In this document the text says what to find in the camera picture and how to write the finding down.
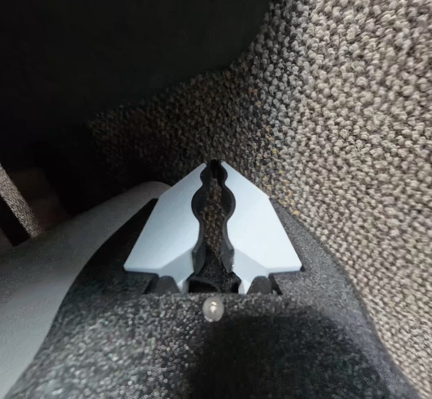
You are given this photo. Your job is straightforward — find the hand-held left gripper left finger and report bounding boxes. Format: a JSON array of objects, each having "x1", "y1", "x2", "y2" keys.
[{"x1": 124, "y1": 161, "x2": 212, "y2": 294}]

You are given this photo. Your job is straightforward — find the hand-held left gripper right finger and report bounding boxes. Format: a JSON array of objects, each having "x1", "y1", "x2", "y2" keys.
[{"x1": 215, "y1": 161, "x2": 302, "y2": 295}]

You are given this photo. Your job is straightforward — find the pale grey curved plastic part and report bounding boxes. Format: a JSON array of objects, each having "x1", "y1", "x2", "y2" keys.
[{"x1": 0, "y1": 183, "x2": 171, "y2": 399}]

